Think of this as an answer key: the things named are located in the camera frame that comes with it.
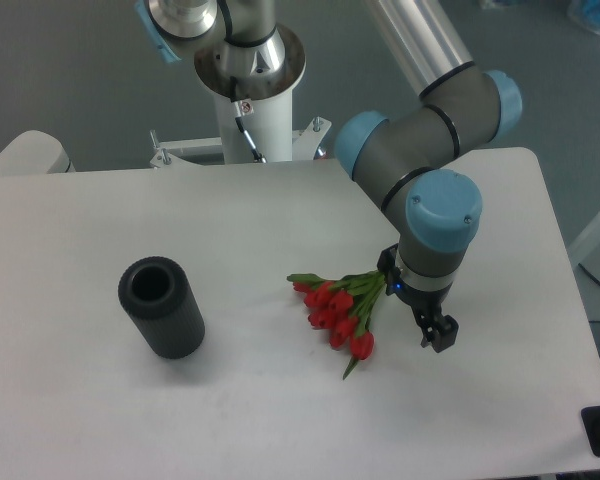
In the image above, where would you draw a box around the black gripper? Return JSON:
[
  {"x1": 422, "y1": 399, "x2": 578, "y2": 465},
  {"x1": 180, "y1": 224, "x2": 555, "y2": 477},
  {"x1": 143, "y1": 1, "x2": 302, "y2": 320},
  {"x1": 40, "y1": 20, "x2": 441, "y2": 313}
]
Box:
[{"x1": 377, "y1": 244, "x2": 459, "y2": 353}]

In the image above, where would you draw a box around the red tulip bouquet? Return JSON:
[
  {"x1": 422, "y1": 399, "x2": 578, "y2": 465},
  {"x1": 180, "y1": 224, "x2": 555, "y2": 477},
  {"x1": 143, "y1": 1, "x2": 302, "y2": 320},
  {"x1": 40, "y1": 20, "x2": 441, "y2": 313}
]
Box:
[{"x1": 286, "y1": 270, "x2": 385, "y2": 380}]

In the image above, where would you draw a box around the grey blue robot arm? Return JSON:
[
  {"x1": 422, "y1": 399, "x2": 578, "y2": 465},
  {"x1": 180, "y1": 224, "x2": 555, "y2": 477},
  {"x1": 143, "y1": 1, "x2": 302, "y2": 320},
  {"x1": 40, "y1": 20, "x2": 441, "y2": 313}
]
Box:
[{"x1": 135, "y1": 1, "x2": 522, "y2": 352}]

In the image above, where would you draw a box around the black ribbed cylindrical vase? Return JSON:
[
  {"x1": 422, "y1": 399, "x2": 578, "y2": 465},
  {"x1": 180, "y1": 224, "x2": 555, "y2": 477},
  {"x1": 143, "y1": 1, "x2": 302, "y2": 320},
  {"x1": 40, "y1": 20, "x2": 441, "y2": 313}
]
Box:
[{"x1": 117, "y1": 256, "x2": 205, "y2": 359}]

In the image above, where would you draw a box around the white metal base frame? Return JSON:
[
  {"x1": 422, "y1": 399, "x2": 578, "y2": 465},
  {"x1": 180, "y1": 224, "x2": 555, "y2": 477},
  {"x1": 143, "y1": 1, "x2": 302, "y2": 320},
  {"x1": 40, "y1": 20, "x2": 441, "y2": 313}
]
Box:
[{"x1": 149, "y1": 116, "x2": 332, "y2": 169}]

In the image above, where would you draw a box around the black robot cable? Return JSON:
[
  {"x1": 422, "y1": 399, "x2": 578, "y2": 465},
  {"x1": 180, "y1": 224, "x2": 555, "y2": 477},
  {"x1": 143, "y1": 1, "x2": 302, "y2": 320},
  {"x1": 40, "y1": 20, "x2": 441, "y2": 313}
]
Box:
[{"x1": 228, "y1": 74, "x2": 269, "y2": 164}]

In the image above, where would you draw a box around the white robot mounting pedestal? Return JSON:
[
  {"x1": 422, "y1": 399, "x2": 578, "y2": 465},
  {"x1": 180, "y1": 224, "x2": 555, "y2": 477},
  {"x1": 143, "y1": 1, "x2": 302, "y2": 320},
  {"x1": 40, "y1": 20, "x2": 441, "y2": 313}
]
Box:
[{"x1": 194, "y1": 24, "x2": 306, "y2": 162}]

